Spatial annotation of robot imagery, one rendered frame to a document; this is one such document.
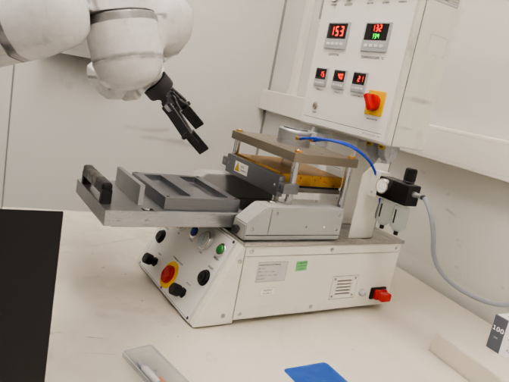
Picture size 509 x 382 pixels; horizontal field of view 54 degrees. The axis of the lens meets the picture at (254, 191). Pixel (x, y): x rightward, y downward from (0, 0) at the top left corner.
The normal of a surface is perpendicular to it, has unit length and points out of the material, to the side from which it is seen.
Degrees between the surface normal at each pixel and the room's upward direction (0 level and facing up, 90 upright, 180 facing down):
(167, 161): 90
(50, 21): 113
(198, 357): 0
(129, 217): 90
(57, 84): 90
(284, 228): 90
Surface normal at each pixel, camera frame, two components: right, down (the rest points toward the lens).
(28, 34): 0.07, 0.66
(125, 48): 0.29, 0.31
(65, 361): 0.18, -0.96
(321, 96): -0.84, -0.04
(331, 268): 0.51, 0.27
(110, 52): -0.34, 0.25
